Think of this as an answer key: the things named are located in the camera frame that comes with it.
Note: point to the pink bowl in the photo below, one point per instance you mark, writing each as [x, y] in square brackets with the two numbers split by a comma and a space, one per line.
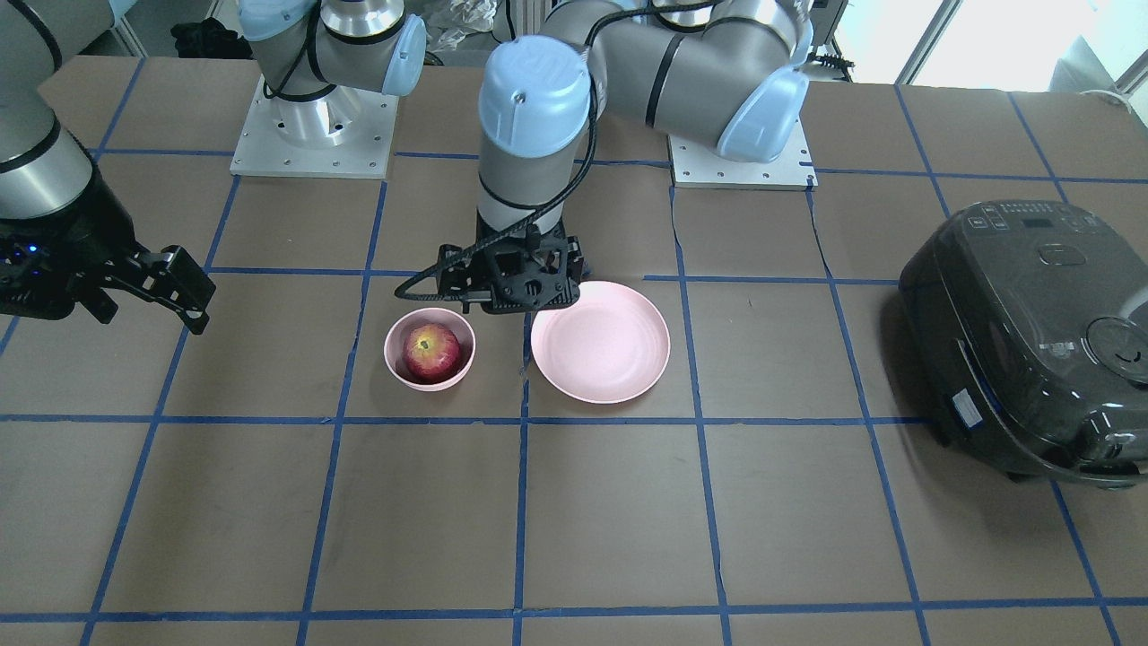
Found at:
[395, 336]

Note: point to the dark grey rice cooker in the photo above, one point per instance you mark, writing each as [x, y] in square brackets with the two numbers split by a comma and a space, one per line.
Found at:
[1030, 319]

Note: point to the aluminium frame post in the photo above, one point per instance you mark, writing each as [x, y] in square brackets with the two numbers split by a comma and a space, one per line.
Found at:
[528, 17]

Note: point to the pink plate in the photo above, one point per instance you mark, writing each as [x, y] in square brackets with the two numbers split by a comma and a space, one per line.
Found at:
[611, 346]

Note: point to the red apple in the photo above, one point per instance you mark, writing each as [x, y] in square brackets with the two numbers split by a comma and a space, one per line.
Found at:
[432, 353]

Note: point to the black gripper by bowl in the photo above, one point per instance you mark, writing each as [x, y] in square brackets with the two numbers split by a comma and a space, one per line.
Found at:
[79, 240]

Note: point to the black gripper over plate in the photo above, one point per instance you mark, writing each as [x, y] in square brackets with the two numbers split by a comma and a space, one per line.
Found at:
[574, 250]

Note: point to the silver robot arm near cooker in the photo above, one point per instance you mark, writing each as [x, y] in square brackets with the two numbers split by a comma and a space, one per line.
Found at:
[723, 74]

